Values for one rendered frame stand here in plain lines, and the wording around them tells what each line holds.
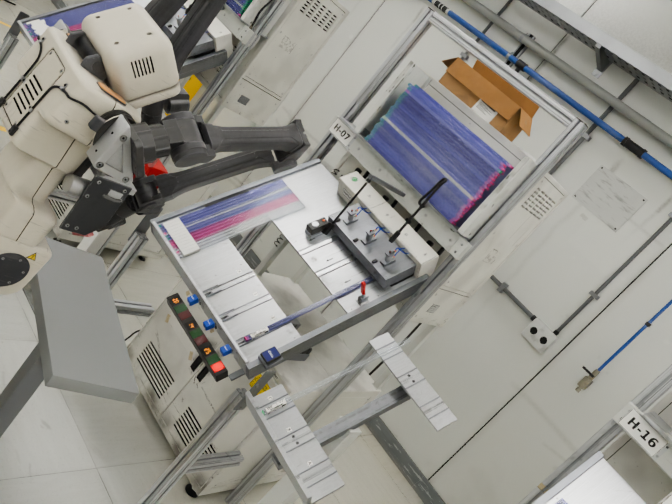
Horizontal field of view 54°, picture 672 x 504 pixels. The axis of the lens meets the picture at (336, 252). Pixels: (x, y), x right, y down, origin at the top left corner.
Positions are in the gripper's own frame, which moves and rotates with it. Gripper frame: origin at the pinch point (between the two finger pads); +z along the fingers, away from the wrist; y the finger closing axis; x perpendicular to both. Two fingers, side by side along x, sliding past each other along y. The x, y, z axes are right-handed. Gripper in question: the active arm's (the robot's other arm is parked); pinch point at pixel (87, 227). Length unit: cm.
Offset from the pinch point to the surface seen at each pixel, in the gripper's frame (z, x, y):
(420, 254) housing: -58, -52, 72
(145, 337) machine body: 60, -42, 58
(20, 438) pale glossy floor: 64, -50, -6
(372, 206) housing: -45, -31, 82
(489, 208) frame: -85, -47, 76
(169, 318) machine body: 46, -39, 60
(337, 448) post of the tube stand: -34, -87, 14
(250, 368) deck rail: -16, -57, 17
